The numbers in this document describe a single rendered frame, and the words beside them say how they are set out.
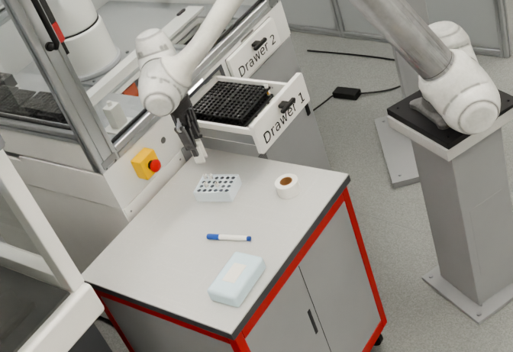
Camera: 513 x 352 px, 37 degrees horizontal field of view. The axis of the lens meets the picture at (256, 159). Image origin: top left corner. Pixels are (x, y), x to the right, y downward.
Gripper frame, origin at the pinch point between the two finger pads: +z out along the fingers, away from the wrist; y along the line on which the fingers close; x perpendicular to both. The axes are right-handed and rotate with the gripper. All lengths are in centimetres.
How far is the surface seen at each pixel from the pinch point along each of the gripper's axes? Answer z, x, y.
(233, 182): 11.2, -8.1, -3.1
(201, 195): 12.2, 2.1, -6.0
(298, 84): 0.4, -27.9, 28.9
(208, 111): 0.7, 2.0, 22.4
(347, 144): 91, -18, 114
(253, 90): 0.6, -12.1, 30.3
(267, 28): 0, -11, 69
